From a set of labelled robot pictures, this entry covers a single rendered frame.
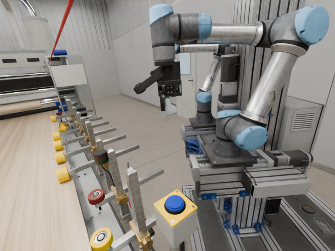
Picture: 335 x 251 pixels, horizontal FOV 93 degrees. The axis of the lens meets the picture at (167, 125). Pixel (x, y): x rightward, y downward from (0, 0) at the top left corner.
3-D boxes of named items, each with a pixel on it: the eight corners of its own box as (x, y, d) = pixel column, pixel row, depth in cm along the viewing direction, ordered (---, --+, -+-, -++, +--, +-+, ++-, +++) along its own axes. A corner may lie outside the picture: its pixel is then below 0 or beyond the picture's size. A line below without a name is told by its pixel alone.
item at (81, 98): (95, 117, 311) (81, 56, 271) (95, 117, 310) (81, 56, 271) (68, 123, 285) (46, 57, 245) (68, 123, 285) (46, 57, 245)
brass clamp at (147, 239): (140, 222, 79) (139, 215, 77) (155, 245, 69) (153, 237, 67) (129, 230, 76) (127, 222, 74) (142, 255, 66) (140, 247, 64)
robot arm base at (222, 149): (234, 143, 95) (235, 127, 91) (247, 157, 81) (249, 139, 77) (209, 145, 95) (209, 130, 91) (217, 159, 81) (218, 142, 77)
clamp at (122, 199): (120, 188, 97) (118, 182, 95) (129, 202, 86) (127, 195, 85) (110, 193, 94) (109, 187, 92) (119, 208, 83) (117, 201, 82)
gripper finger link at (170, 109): (178, 122, 58) (177, 97, 55) (162, 124, 58) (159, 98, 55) (177, 120, 61) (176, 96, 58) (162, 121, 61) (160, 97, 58)
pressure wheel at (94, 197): (105, 201, 92) (101, 185, 88) (109, 210, 86) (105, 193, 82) (90, 208, 88) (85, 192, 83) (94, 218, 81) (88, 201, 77)
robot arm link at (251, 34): (275, 22, 73) (170, 20, 66) (297, 15, 63) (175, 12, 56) (270, 50, 77) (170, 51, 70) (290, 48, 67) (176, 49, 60)
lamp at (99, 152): (112, 183, 86) (104, 148, 78) (116, 188, 81) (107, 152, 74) (101, 188, 83) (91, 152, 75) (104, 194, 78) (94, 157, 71)
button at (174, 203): (176, 196, 38) (176, 191, 37) (188, 207, 35) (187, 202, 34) (162, 206, 36) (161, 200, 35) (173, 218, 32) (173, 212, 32)
